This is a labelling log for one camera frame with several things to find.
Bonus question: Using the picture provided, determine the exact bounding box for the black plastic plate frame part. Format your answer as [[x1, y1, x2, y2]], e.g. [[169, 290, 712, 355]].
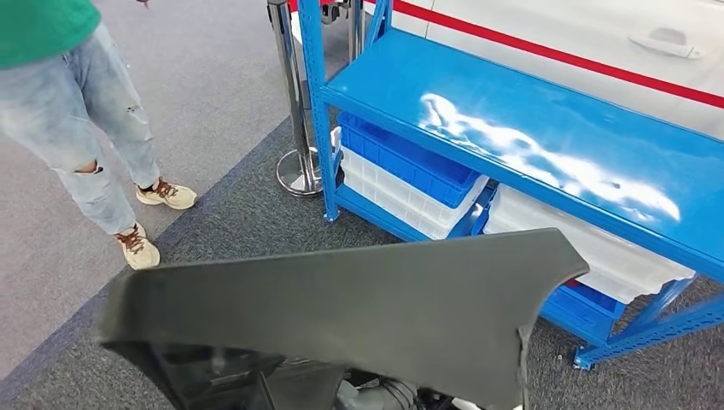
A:
[[98, 227, 591, 410]]

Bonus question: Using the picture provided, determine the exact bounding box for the blue metal shelf rack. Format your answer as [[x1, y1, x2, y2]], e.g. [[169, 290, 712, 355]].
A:
[[296, 0, 724, 372]]

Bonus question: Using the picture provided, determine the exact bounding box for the white plastic bin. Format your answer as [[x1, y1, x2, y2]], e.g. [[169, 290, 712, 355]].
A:
[[338, 126, 490, 231], [483, 184, 697, 305], [341, 169, 473, 242]]

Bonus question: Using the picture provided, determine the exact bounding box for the blue plastic bin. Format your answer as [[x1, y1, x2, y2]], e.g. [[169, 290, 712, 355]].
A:
[[337, 111, 482, 209], [469, 186, 626, 348]]

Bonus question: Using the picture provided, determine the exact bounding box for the white car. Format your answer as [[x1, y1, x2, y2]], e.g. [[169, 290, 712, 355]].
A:
[[361, 0, 724, 143]]

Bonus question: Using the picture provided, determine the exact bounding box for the person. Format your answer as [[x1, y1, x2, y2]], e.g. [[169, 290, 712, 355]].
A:
[[0, 0, 199, 272]]

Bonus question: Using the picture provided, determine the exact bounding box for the chrome stanchion post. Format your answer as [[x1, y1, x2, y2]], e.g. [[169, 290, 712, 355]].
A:
[[346, 0, 367, 62], [266, 0, 324, 198]]

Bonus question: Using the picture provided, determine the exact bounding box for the white car door handle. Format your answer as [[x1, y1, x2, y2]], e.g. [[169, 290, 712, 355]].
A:
[[628, 28, 705, 61]]

